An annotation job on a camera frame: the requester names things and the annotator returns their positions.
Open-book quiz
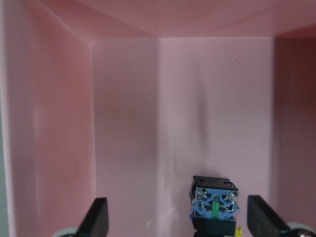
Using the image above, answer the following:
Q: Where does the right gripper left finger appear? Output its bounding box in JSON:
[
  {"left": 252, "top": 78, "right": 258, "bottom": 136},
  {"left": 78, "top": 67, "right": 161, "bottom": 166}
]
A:
[{"left": 76, "top": 197, "right": 109, "bottom": 237}]

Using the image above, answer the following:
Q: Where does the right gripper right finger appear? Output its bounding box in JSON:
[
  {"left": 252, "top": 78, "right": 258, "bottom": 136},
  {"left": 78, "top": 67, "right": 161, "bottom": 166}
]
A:
[{"left": 247, "top": 195, "right": 293, "bottom": 237}]

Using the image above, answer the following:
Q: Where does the yellow push button switch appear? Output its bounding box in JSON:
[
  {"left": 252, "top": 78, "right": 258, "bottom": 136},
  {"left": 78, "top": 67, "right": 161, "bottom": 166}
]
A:
[{"left": 189, "top": 175, "right": 239, "bottom": 237}]

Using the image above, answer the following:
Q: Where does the pink plastic bin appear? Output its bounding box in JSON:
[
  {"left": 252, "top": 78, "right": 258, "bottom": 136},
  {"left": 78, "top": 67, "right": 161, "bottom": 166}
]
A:
[{"left": 0, "top": 0, "right": 316, "bottom": 237}]

